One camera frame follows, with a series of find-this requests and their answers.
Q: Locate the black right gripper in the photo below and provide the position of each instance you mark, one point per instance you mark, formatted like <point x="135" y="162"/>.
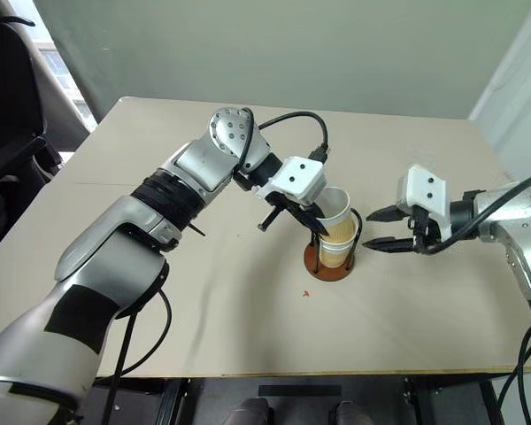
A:
<point x="427" y="234"/>

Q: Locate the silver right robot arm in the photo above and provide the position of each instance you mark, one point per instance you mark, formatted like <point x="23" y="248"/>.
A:
<point x="522" y="239"/>

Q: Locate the orange white ribbed paper cup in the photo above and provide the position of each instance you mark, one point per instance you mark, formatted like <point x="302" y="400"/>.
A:
<point x="334" y="257"/>
<point x="336" y="221"/>

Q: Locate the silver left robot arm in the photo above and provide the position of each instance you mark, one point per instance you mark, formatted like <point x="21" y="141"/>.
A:
<point x="115" y="234"/>

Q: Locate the window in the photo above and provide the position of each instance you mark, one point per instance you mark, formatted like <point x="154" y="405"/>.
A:
<point x="66" y="84"/>

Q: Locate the dark grey rounded shape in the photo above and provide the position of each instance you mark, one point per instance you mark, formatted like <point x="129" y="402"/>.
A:
<point x="252" y="414"/>
<point x="351" y="416"/>

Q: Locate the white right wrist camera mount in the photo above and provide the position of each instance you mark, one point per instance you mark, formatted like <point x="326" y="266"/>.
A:
<point x="425" y="190"/>

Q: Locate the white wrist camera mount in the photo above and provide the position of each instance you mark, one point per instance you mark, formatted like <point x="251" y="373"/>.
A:
<point x="298" y="181"/>
<point x="425" y="190"/>

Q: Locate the black office chair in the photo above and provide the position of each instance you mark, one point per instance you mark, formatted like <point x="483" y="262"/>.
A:
<point x="9" y="110"/>

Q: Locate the black tape strip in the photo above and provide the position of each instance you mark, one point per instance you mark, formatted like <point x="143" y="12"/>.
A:
<point x="301" y="391"/>

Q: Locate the black metal table frame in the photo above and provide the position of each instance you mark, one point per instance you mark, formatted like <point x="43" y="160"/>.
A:
<point x="425" y="398"/>

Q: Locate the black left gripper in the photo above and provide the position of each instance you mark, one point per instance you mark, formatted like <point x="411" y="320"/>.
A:
<point x="287" y="204"/>

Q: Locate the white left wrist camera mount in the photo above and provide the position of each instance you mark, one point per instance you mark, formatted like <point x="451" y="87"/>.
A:
<point x="298" y="181"/>

